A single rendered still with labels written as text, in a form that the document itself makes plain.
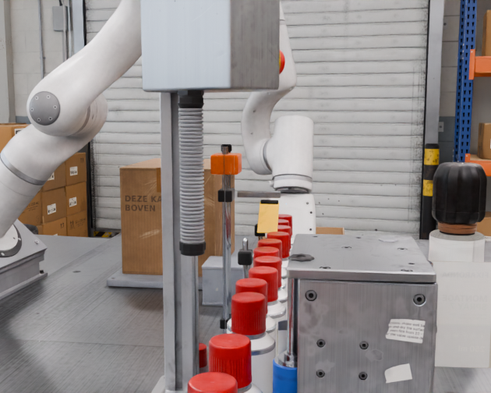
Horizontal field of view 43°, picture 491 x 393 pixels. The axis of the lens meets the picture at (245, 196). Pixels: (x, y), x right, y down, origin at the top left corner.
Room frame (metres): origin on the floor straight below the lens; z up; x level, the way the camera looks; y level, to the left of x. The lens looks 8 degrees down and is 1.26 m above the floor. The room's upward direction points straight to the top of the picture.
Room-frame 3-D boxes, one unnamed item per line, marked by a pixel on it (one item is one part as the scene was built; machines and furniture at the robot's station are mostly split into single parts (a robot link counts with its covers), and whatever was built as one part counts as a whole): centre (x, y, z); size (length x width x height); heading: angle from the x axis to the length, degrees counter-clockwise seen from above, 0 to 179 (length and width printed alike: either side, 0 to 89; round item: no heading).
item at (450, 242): (0.99, -0.34, 1.03); 0.09 x 0.09 x 0.30
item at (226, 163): (0.95, 0.00, 1.05); 0.10 x 0.04 x 0.33; 83
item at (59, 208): (4.96, 1.89, 0.57); 1.20 x 0.85 x 1.14; 168
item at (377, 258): (0.52, -0.09, 1.14); 0.14 x 0.11 x 0.01; 173
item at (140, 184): (1.68, 0.17, 0.99); 0.30 x 0.24 x 0.27; 172
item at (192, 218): (0.80, 0.07, 1.18); 0.04 x 0.04 x 0.21
